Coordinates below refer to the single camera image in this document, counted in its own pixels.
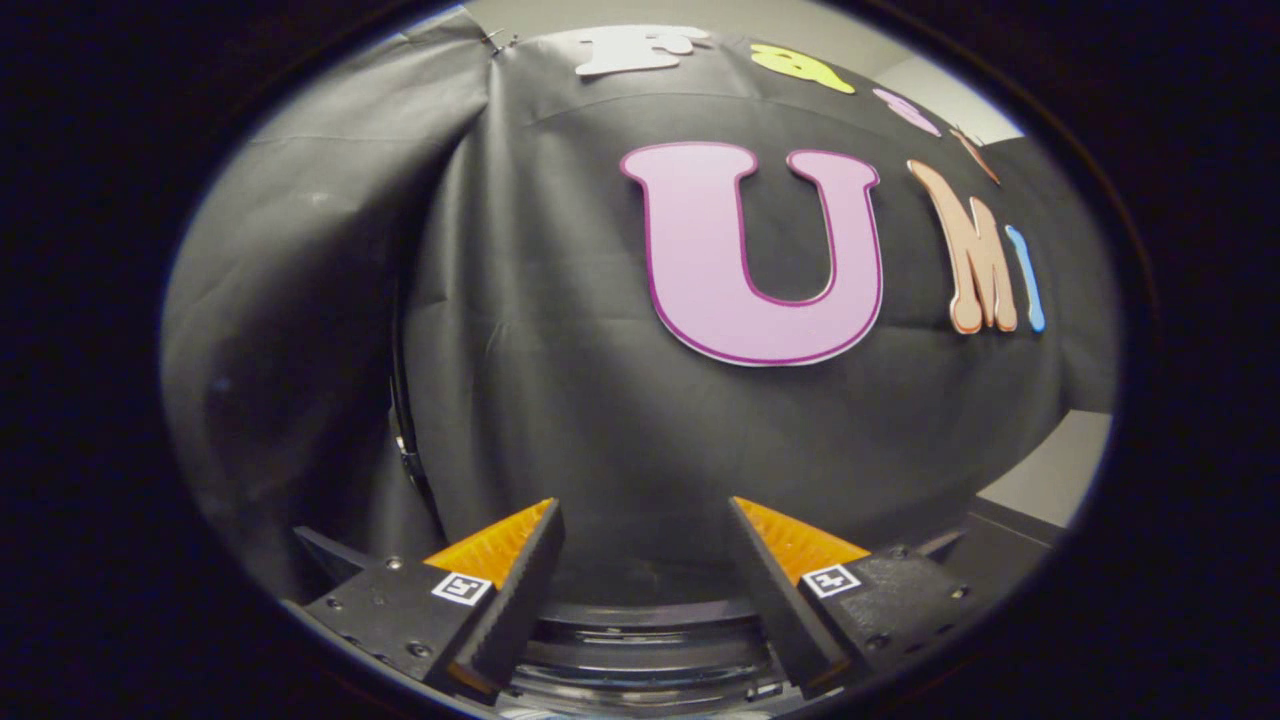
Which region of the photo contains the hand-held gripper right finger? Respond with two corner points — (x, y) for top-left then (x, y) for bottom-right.
(728, 497), (976, 699)

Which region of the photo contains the white cabinet with dark top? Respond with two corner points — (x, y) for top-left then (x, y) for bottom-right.
(920, 408), (1114, 611)

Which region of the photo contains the black backdrop cloth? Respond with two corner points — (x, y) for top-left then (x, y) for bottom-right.
(160, 10), (1119, 606)

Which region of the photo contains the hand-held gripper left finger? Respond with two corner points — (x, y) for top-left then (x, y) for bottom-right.
(298, 498), (566, 701)

